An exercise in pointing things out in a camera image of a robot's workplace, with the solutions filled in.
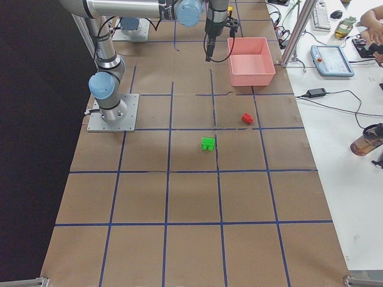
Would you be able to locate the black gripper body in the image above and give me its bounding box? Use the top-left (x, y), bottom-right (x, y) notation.
top-left (205, 8), bottom-right (227, 38)

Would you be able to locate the brown water bottle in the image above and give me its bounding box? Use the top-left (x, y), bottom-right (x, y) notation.
top-left (350, 123), bottom-right (382, 156)

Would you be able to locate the person hand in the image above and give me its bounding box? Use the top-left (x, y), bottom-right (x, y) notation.
top-left (361, 22), bottom-right (382, 44)

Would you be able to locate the aluminium frame post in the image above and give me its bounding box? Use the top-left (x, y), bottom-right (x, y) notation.
top-left (281, 0), bottom-right (317, 68)

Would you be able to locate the black computer mouse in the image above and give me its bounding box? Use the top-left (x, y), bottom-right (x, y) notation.
top-left (330, 10), bottom-right (343, 19)

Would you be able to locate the green yellow figurine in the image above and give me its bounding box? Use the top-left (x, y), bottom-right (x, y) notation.
top-left (334, 16), bottom-right (356, 40)

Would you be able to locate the teach pendant tablet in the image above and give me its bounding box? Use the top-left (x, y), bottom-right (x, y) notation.
top-left (310, 45), bottom-right (354, 78)

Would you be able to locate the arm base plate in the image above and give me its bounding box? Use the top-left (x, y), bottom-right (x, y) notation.
top-left (87, 93), bottom-right (139, 132)
top-left (112, 17), bottom-right (150, 42)

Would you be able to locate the red toy block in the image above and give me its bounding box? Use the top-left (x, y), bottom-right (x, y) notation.
top-left (241, 113), bottom-right (254, 125)

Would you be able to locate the pink plastic box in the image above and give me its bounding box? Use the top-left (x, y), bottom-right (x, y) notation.
top-left (227, 37), bottom-right (275, 87)

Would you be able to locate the white keyboard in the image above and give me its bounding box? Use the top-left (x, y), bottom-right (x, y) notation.
top-left (312, 0), bottom-right (332, 32)

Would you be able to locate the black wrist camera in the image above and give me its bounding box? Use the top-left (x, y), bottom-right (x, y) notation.
top-left (225, 17), bottom-right (239, 38)

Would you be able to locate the black power adapter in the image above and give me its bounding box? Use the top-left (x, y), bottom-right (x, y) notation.
top-left (304, 88), bottom-right (327, 99)

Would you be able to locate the green toy block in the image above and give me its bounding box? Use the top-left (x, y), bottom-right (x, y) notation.
top-left (201, 137), bottom-right (215, 151)

